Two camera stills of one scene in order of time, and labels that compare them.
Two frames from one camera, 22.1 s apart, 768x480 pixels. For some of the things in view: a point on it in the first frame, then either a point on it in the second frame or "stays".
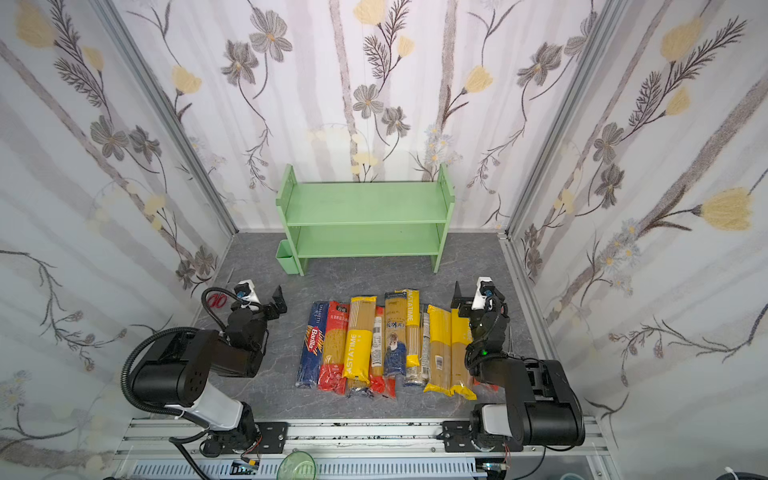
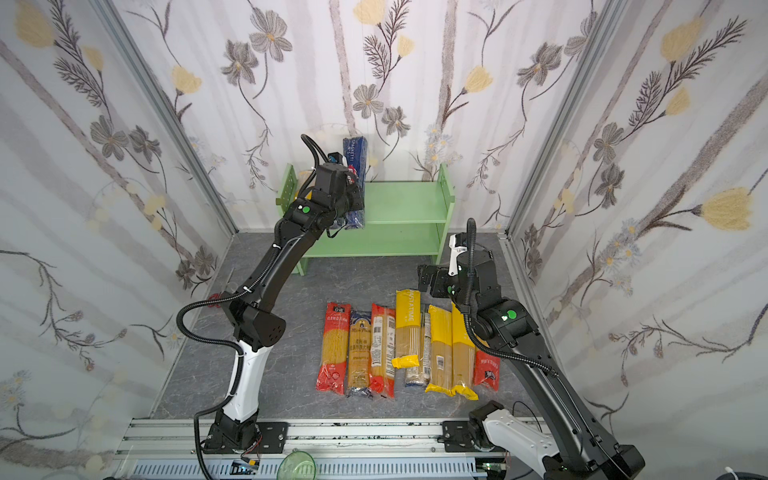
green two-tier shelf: x=360 y=220 stays
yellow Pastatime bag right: x=461 y=337 stays
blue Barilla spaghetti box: x=311 y=357 → x=356 y=149
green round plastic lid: x=297 y=465 stays
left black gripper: x=267 y=308 → x=352 y=196
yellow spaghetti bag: x=440 y=348 stays
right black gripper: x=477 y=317 → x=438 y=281
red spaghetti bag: x=331 y=376 stays
